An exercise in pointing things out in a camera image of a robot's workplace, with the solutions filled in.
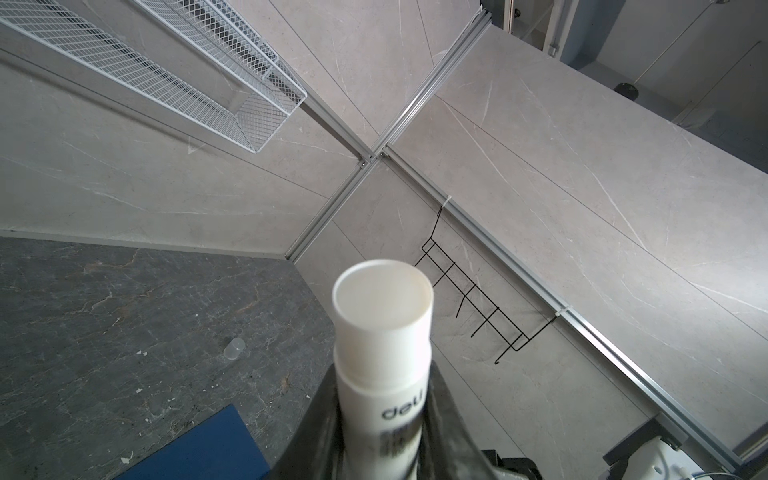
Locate clear glue stick cap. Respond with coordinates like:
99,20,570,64
223,337,246,361

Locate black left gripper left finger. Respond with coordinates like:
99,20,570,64
266,365,344,479

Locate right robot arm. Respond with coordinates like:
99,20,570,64
602,414,737,479

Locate blue envelope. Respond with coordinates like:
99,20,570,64
119,404,270,480

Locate white glue stick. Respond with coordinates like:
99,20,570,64
332,259,434,479

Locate black wire hook rack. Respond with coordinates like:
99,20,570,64
414,201,570,365

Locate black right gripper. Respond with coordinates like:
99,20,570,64
482,449,543,480

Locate white wire basket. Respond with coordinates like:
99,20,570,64
1,1,307,153

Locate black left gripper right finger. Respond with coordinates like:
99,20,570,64
419,361,497,479

